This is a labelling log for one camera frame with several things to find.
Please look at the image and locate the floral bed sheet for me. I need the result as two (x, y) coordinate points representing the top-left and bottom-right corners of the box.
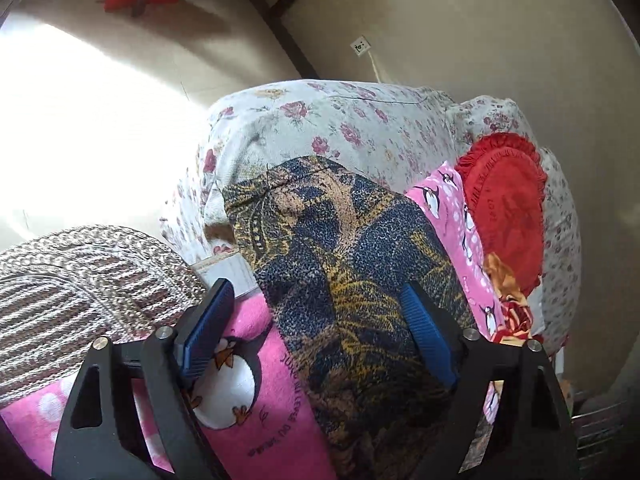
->
(160, 78), (584, 356)

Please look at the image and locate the dark blue gold patterned garment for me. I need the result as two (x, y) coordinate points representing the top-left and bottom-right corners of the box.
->
(224, 156), (475, 479)

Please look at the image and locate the wall socket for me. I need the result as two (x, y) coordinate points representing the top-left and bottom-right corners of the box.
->
(350, 36), (371, 56)

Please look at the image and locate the pink penguin blanket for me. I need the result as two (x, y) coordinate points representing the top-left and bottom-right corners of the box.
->
(0, 160), (507, 480)

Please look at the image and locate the red and gold blanket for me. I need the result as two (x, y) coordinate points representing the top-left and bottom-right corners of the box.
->
(483, 252), (534, 347)

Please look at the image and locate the red heart pillow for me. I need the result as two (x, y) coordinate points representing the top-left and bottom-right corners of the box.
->
(456, 132), (547, 294)

